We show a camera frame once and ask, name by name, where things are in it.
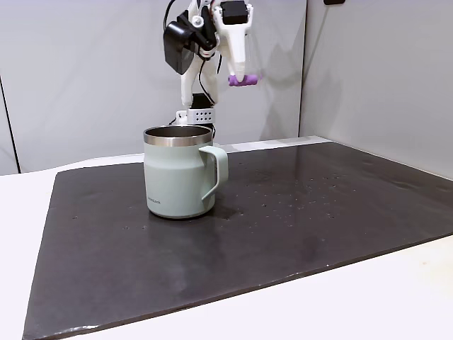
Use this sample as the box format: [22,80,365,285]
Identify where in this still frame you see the pale green steel mug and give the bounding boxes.
[142,125,229,220]

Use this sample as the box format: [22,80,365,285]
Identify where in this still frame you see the purple pen grip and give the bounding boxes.
[227,73,263,88]

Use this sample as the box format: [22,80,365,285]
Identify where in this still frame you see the black camera box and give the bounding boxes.
[163,10,217,76]

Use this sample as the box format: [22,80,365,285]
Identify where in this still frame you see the black cable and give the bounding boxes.
[163,0,223,107]

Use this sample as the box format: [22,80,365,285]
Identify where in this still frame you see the black table mat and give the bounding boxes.
[21,136,453,340]

